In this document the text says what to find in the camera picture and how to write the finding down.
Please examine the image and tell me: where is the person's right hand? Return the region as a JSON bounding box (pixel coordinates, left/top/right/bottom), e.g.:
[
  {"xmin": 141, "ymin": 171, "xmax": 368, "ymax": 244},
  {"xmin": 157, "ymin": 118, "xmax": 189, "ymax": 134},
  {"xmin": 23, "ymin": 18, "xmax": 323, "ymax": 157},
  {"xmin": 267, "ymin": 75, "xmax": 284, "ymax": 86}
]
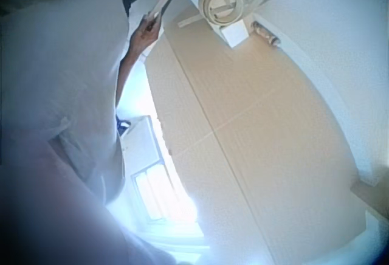
[{"xmin": 128, "ymin": 12, "xmax": 164, "ymax": 55}]

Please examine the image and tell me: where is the white flat stick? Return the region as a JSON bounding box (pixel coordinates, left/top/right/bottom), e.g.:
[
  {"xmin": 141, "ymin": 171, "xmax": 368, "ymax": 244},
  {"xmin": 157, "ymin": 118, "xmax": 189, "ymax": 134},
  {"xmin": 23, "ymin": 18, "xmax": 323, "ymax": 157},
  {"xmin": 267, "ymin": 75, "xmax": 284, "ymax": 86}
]
[{"xmin": 177, "ymin": 13, "xmax": 211, "ymax": 29}]

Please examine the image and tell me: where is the small white box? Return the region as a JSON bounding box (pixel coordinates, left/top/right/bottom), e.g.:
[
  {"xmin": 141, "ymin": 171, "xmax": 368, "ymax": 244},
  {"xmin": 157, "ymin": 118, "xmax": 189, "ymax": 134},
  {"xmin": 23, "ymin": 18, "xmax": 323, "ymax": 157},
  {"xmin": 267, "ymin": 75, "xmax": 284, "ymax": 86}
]
[{"xmin": 218, "ymin": 21, "xmax": 250, "ymax": 49}]

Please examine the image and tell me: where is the blue object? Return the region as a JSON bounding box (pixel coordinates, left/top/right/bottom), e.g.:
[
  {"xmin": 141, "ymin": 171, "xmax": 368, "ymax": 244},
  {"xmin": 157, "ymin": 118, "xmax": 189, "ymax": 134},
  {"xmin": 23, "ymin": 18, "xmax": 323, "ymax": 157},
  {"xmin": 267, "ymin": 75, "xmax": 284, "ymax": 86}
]
[{"xmin": 115, "ymin": 114, "xmax": 132, "ymax": 137}]

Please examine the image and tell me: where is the white panelled cabinet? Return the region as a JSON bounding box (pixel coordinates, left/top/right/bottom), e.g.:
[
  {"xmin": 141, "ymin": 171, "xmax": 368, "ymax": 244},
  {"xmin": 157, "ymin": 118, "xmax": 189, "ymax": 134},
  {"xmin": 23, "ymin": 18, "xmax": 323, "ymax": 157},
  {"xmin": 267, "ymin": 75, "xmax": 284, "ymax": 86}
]
[{"xmin": 120, "ymin": 115, "xmax": 211, "ymax": 247}]

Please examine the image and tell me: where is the coiled white hose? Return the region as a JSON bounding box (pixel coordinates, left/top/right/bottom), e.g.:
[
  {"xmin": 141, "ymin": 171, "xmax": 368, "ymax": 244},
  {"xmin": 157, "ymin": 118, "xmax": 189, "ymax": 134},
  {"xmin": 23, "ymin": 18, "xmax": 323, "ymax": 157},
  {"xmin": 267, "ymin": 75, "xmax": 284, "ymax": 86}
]
[{"xmin": 198, "ymin": 0, "xmax": 246, "ymax": 26}]

